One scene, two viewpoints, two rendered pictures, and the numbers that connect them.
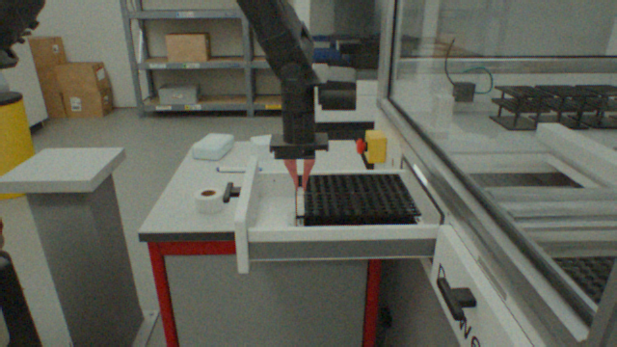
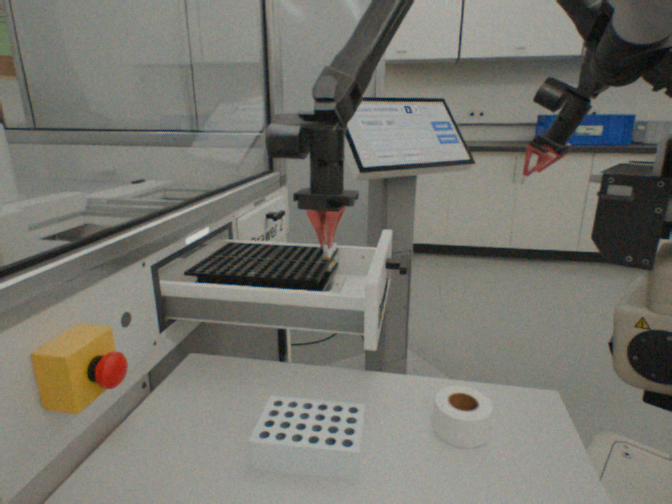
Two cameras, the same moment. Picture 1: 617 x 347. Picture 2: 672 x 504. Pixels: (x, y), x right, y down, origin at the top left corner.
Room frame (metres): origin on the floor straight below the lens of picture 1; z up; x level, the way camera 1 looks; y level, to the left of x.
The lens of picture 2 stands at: (1.42, 0.20, 1.15)
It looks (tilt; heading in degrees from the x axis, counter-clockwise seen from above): 18 degrees down; 192
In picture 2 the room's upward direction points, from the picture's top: straight up
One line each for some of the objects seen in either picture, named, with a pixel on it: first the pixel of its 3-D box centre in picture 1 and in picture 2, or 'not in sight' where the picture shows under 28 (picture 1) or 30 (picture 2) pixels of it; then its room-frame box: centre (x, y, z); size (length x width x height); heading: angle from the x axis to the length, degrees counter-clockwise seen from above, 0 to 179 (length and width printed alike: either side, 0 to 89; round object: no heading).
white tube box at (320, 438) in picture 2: not in sight; (310, 434); (1.00, 0.07, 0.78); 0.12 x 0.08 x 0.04; 94
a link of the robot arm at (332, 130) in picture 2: (301, 93); (323, 143); (0.70, 0.01, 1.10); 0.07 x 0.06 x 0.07; 85
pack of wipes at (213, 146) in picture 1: (213, 146); not in sight; (1.32, 0.32, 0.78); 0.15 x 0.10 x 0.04; 169
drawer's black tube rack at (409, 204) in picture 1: (351, 206); (268, 275); (0.73, -0.09, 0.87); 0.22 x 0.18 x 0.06; 92
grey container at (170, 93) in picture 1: (180, 93); not in sight; (4.61, 1.42, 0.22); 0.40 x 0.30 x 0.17; 92
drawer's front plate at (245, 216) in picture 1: (249, 206); (380, 280); (0.72, 0.11, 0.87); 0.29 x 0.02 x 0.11; 2
